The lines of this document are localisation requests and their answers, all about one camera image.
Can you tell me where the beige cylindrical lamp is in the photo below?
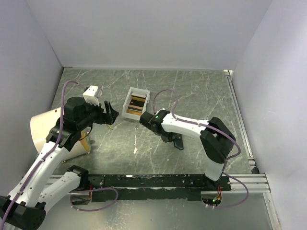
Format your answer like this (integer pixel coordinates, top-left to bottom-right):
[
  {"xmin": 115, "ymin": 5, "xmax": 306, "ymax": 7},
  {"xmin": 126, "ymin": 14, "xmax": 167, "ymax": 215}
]
[{"xmin": 30, "ymin": 107, "xmax": 91, "ymax": 163}]

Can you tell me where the right side aluminium rail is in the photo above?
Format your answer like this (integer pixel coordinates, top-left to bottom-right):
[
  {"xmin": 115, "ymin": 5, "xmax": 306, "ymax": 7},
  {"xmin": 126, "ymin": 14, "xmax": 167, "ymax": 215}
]
[{"xmin": 223, "ymin": 69, "xmax": 260, "ymax": 174}]

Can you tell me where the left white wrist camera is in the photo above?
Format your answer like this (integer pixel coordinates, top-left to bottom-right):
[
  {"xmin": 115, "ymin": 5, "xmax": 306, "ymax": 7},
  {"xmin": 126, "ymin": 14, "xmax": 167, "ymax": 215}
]
[{"xmin": 83, "ymin": 85, "xmax": 100, "ymax": 106}]

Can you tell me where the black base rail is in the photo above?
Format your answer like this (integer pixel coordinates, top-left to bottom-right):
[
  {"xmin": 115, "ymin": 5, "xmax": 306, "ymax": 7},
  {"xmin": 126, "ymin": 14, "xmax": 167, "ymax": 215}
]
[{"xmin": 89, "ymin": 174, "xmax": 231, "ymax": 202}]

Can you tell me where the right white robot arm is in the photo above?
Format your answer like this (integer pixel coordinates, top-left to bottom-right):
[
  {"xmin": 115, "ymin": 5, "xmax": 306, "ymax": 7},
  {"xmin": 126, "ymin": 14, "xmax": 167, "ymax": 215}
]
[{"xmin": 140, "ymin": 109, "xmax": 236, "ymax": 191}]

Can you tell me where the black leather card holder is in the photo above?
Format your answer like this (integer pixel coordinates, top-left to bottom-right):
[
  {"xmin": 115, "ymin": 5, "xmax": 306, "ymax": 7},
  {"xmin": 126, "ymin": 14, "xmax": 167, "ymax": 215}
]
[{"xmin": 173, "ymin": 136, "xmax": 184, "ymax": 150}]

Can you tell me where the white card stack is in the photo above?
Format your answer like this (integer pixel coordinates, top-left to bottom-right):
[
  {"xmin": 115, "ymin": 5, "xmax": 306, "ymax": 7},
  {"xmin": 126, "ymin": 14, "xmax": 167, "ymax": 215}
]
[{"xmin": 131, "ymin": 90, "xmax": 147, "ymax": 98}]

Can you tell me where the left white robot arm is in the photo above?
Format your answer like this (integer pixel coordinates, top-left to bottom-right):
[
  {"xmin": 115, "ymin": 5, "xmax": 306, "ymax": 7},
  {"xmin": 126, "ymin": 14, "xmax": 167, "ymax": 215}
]
[{"xmin": 0, "ymin": 96, "xmax": 119, "ymax": 230}]

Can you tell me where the aluminium frame rail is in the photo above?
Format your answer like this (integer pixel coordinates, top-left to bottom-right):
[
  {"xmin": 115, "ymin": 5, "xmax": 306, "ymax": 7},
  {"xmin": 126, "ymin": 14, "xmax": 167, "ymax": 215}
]
[{"xmin": 45, "ymin": 173, "xmax": 272, "ymax": 194}]

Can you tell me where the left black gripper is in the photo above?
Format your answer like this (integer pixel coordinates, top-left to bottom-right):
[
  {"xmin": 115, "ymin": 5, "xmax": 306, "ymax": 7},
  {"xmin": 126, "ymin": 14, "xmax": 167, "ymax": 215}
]
[{"xmin": 77, "ymin": 98, "xmax": 119, "ymax": 130}]

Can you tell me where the gold credit card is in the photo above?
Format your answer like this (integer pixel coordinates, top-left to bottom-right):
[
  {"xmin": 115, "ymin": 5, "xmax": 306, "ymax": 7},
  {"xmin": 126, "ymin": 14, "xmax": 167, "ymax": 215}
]
[{"xmin": 127, "ymin": 108, "xmax": 142, "ymax": 115}]

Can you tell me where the black VIP credit card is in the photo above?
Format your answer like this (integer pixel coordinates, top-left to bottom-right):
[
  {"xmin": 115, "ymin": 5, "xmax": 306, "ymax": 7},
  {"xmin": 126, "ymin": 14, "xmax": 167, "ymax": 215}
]
[{"xmin": 129, "ymin": 96, "xmax": 146, "ymax": 109}]

